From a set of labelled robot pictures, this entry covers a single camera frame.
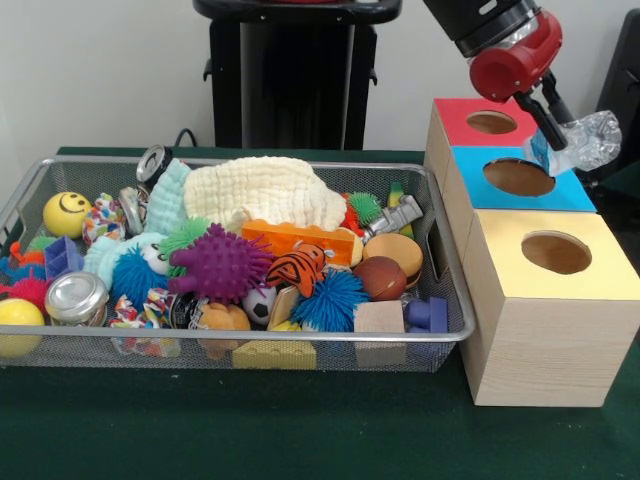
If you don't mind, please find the purple spiky ball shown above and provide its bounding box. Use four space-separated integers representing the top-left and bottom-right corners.
168 224 273 301

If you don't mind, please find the clear plastic packet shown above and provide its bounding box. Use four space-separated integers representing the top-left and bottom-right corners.
528 110 623 177

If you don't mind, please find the purple toy block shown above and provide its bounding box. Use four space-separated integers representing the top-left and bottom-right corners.
404 296 449 335

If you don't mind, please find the yellow smiley face ball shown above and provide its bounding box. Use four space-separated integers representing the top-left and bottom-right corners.
42 191 93 239

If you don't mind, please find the shallow clear mesh bin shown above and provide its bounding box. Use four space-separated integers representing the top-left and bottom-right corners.
0 155 478 373

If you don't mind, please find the black chair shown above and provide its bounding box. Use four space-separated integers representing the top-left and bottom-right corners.
578 8 640 201

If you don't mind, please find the wooden box with three holes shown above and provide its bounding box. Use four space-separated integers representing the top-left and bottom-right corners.
424 97 640 408

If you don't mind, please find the orange toy building block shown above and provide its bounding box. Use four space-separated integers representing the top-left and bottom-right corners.
243 218 359 263

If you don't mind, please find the plain yellow ball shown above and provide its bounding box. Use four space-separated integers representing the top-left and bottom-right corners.
0 298 45 359

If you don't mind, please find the silver metal can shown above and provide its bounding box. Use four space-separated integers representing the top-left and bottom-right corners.
44 271 110 327

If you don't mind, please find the green spiky ball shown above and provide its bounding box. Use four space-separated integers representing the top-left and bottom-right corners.
160 217 211 263

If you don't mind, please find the small brown basketball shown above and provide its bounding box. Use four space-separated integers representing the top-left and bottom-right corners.
355 255 409 303

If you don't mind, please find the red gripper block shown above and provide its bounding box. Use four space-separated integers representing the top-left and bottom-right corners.
469 9 578 152

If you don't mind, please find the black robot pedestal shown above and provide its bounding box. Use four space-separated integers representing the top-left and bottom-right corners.
193 0 403 151

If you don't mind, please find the black cable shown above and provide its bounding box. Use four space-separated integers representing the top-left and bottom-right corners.
174 127 201 151

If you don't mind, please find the blue spiky ball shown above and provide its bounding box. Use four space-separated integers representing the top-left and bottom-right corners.
292 270 372 333

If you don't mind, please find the dark green table cloth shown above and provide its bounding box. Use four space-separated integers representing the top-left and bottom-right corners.
0 147 640 480

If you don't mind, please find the toy hamburger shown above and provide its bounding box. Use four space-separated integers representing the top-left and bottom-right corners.
362 233 425 289

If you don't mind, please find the cream knitted cloth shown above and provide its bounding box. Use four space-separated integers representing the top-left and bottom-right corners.
183 157 349 233

